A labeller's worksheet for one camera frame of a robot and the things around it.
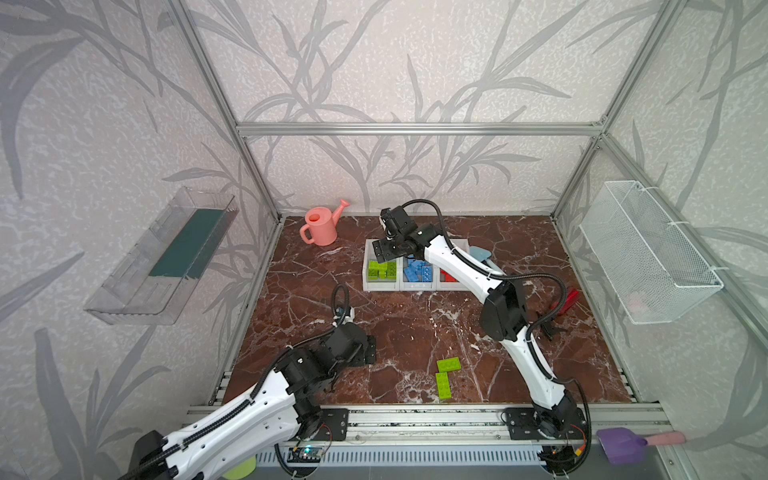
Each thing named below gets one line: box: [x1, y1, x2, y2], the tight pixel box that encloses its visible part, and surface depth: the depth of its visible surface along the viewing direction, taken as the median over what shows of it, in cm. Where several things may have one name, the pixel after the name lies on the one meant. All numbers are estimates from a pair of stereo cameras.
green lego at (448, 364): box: [436, 357, 461, 373], surface depth 86 cm
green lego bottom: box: [436, 372, 451, 399], surface depth 80 cm
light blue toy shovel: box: [469, 246, 503, 273], surface depth 110 cm
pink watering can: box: [300, 199, 351, 246], surface depth 109 cm
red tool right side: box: [550, 287, 580, 315], surface depth 97 cm
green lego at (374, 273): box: [368, 267, 381, 280], surface depth 103 cm
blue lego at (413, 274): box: [404, 267, 422, 282], surface depth 103 cm
